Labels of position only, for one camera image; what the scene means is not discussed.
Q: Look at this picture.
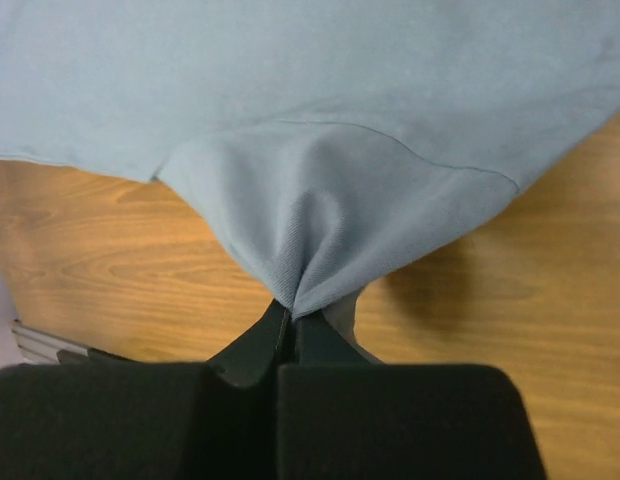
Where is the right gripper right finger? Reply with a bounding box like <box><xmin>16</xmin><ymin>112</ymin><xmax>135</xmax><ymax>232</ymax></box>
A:
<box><xmin>292</xmin><ymin>311</ymin><xmax>370</xmax><ymax>366</ymax></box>

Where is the aluminium extrusion frame rail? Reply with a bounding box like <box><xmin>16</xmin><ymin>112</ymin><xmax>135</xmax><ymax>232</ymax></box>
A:
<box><xmin>9</xmin><ymin>319</ymin><xmax>121</xmax><ymax>366</ymax></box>

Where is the blue-grey t shirt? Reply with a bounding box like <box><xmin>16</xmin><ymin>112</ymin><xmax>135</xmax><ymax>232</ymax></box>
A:
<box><xmin>0</xmin><ymin>1</ymin><xmax>620</xmax><ymax>339</ymax></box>

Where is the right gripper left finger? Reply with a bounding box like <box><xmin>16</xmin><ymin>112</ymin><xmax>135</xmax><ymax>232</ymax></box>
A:
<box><xmin>206</xmin><ymin>300</ymin><xmax>290</xmax><ymax>388</ymax></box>

